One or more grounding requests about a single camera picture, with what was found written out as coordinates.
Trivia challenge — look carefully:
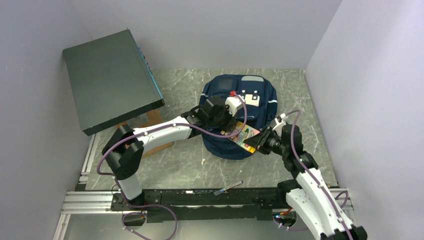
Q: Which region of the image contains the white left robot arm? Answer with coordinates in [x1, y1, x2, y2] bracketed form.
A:
[101, 93, 247, 210]

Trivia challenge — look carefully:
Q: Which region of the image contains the navy blue student backpack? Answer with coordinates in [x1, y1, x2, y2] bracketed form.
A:
[199, 74, 278, 160]

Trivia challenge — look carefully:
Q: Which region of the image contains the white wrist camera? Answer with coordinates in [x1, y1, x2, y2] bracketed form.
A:
[272, 113, 287, 131]
[225, 91, 246, 117]

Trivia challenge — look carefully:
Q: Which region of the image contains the aluminium frame rail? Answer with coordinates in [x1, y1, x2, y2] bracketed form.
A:
[52, 134, 364, 240]

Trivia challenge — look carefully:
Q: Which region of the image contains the yellow crayon box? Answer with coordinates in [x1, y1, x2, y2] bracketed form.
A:
[220, 121, 260, 154]

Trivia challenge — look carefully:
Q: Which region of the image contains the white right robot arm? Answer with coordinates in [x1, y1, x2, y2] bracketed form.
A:
[244, 124, 368, 240]

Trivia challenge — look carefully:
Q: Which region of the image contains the wooden board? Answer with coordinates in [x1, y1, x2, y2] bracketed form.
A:
[115, 109, 174, 158]

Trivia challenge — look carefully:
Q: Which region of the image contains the dark grey metal equipment box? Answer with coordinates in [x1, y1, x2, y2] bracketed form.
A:
[62, 29, 165, 136]

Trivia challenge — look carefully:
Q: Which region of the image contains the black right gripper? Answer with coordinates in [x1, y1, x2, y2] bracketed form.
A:
[244, 125, 289, 156]

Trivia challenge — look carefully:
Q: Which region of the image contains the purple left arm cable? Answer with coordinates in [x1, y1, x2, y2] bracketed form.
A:
[96, 93, 248, 240]

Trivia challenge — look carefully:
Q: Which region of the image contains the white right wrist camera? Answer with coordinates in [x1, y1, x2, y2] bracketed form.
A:
[272, 113, 287, 131]

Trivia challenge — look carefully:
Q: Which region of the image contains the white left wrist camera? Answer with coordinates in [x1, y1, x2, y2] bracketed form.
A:
[225, 91, 246, 117]

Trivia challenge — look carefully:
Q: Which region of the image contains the blue pen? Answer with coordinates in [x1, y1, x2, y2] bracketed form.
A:
[213, 180, 243, 196]

